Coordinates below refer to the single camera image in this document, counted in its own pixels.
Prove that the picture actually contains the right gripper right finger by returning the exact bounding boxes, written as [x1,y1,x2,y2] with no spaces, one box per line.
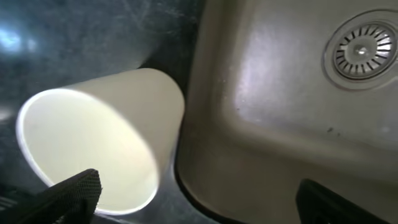
[295,179,389,224]

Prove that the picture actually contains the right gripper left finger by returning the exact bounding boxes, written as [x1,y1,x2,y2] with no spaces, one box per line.
[0,169,103,224]

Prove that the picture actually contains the white cup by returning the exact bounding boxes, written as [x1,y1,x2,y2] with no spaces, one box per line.
[15,67,186,216]

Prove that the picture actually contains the steel sink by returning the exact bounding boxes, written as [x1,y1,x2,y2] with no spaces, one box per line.
[174,0,398,224]

